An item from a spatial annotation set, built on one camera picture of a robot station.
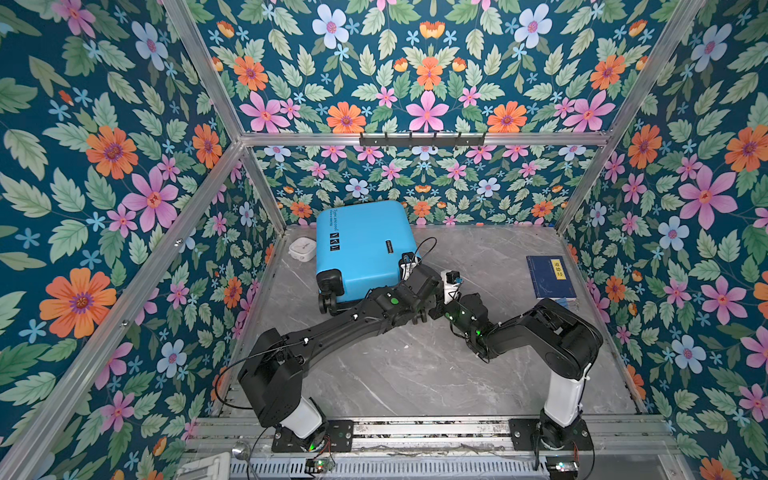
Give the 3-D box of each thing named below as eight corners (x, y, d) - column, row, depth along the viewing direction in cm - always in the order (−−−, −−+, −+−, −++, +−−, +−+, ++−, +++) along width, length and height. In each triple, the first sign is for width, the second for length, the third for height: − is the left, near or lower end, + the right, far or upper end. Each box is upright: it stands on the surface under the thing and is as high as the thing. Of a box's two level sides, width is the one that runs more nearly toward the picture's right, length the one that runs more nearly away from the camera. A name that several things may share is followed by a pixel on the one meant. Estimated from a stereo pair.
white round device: (289, 263, 110) (285, 257, 107) (295, 243, 117) (292, 236, 114) (312, 263, 110) (309, 257, 107) (317, 243, 117) (315, 236, 114)
